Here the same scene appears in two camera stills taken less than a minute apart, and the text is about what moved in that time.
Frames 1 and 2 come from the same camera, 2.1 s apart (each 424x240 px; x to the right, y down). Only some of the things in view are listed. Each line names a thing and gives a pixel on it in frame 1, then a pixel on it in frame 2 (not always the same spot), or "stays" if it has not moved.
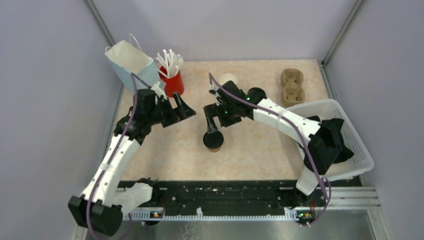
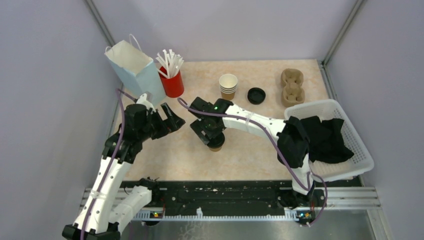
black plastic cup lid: (213, 140) stays
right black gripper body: (227, 115) -> (199, 126)
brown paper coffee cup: (214, 150) stays
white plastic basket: (361, 161) stays
